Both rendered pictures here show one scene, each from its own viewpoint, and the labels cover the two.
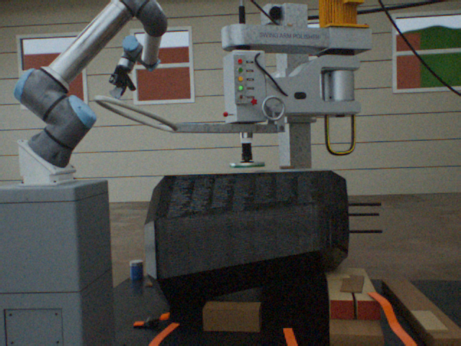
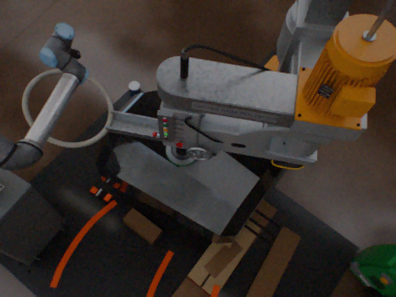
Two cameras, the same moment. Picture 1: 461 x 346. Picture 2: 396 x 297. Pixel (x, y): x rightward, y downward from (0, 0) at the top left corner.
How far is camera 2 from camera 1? 304 cm
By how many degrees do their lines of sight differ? 64
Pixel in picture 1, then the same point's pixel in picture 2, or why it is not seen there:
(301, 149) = not seen: hidden behind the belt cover
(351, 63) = (318, 140)
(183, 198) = (119, 158)
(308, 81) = (252, 140)
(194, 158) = not seen: outside the picture
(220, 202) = (143, 179)
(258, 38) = (192, 107)
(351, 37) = (325, 130)
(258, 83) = (189, 132)
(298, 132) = not seen: hidden behind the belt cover
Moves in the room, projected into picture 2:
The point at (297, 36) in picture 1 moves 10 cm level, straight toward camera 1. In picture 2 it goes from (246, 114) to (234, 129)
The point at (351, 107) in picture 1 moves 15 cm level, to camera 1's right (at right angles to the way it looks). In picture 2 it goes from (301, 162) to (327, 175)
